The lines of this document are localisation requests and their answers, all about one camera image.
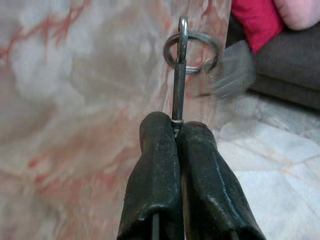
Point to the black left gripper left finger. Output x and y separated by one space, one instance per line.
155 175

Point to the bunch of metal keys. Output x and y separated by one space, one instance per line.
180 87

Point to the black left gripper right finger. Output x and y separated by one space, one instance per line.
207 190

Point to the pink pillow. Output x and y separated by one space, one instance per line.
300 12

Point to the dark grey sofa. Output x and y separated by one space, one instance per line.
287 67

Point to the red pillow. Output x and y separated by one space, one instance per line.
257 22

